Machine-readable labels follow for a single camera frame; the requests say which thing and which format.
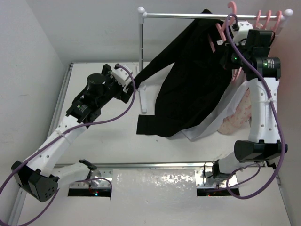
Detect pink hanger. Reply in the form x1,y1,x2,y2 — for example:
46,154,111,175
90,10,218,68
262,10,272,30
271,10,282,33
231,9,265,82
208,1,239,53

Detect black shirt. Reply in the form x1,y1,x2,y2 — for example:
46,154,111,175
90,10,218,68
135,18,232,137

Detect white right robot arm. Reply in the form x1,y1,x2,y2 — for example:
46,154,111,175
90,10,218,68
212,29,282,179

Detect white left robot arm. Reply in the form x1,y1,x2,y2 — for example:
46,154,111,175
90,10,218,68
11,64,135,202

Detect white shirt on hanger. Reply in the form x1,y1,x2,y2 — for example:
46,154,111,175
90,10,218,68
181,81,250,142

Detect pink floral garment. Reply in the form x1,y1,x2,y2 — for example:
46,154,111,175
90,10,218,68
217,22,276,136

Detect white metal clothes rack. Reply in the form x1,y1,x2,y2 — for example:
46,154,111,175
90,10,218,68
137,6,293,114

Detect white foil cover sheet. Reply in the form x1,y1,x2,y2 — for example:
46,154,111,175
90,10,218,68
112,169,197,201

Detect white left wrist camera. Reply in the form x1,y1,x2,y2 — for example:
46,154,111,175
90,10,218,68
111,64,133,88

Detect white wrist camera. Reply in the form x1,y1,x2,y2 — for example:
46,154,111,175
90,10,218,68
111,64,133,88
231,21,253,45

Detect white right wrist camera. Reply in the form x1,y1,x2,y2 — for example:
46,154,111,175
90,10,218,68
231,21,253,45

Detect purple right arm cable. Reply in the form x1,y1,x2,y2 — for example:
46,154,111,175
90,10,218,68
222,13,288,200

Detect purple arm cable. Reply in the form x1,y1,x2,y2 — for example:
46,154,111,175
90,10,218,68
0,63,136,226
222,13,288,200

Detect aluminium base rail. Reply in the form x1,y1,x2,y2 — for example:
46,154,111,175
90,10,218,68
7,62,282,226

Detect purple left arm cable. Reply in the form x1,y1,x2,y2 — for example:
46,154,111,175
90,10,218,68
0,63,136,226

